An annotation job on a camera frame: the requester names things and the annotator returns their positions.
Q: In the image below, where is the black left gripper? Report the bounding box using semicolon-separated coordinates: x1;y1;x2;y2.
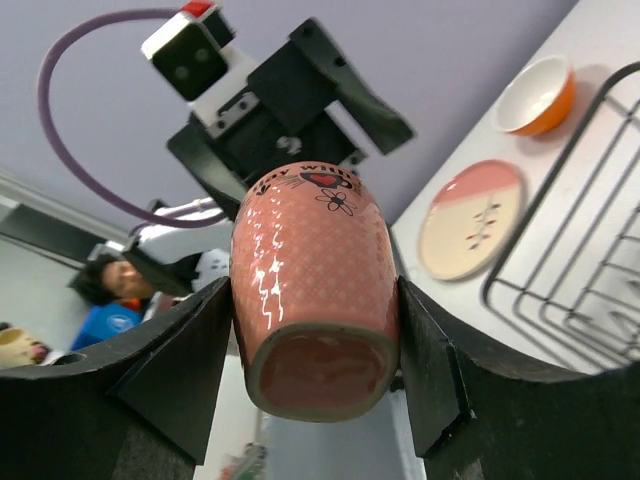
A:
167;18;414;221

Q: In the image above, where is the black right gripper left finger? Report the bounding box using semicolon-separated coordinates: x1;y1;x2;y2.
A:
1;278;232;480

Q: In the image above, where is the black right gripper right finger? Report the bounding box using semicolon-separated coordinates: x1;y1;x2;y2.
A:
398;279;639;479

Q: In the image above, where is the pink ceramic mug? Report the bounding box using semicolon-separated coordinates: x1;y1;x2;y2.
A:
230;161;400;423

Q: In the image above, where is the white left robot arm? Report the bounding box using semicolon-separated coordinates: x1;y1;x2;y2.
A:
124;12;413;296

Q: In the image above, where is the person in blue shirt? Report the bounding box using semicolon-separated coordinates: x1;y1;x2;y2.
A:
70;254;157;351

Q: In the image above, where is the pink and cream plate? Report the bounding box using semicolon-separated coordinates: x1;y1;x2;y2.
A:
417;159;526;281

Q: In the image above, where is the orange and white bowl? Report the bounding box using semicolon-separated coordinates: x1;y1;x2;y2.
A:
492;55;576;137

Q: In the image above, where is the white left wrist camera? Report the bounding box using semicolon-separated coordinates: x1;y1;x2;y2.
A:
141;1;259;138

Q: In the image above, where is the dark wire dish rack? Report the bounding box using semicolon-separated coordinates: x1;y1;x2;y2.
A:
482;62;639;370

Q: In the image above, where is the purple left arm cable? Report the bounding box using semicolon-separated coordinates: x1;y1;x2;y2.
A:
37;7;229;230

